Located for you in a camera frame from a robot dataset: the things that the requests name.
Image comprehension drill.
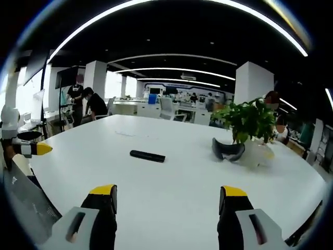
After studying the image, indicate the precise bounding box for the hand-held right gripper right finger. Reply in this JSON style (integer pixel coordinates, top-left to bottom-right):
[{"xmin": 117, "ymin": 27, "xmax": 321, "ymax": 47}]
[{"xmin": 217, "ymin": 185, "xmax": 289, "ymax": 250}]

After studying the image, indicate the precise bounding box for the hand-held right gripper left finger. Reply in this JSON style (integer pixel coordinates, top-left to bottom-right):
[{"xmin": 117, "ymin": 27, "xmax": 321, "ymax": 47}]
[{"xmin": 36, "ymin": 184, "xmax": 118, "ymax": 250}]

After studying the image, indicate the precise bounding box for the black remote control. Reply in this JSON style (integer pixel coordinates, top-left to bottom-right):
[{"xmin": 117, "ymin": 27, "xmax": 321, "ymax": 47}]
[{"xmin": 129, "ymin": 149, "xmax": 167, "ymax": 164}]

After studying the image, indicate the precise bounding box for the black chair armrest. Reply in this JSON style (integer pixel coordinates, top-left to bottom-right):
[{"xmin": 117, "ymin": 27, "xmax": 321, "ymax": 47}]
[{"xmin": 17, "ymin": 130, "xmax": 43, "ymax": 141}]

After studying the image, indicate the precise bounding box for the grey mesh office chair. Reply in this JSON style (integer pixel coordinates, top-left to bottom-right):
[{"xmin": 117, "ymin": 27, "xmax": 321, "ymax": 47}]
[{"xmin": 2, "ymin": 156, "xmax": 63, "ymax": 246}]

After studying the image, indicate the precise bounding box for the black monitor on stand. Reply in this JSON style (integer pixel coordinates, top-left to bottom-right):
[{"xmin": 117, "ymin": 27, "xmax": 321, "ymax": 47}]
[{"xmin": 55, "ymin": 66, "xmax": 79, "ymax": 128}]

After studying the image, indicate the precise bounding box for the dark grey curved holder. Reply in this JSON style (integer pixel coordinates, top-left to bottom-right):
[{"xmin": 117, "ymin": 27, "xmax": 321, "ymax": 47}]
[{"xmin": 211, "ymin": 137, "xmax": 246, "ymax": 163}]

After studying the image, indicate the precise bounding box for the green potted plant white pot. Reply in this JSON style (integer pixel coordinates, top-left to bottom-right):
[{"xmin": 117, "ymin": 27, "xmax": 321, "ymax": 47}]
[{"xmin": 210, "ymin": 97, "xmax": 277, "ymax": 168}]

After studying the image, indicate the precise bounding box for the white desk row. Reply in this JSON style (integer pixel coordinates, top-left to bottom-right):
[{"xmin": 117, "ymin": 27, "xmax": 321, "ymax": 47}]
[{"xmin": 112, "ymin": 99, "xmax": 161, "ymax": 118}]

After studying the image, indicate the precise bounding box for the white office chair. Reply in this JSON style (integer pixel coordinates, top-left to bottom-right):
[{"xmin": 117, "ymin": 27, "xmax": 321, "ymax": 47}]
[{"xmin": 158, "ymin": 96, "xmax": 187, "ymax": 122}]

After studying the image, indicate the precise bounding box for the ceiling light strip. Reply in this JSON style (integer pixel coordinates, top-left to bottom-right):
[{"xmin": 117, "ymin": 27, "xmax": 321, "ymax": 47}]
[
  {"xmin": 48, "ymin": 0, "xmax": 309, "ymax": 64},
  {"xmin": 113, "ymin": 67, "xmax": 236, "ymax": 81},
  {"xmin": 136, "ymin": 77, "xmax": 221, "ymax": 88}
]

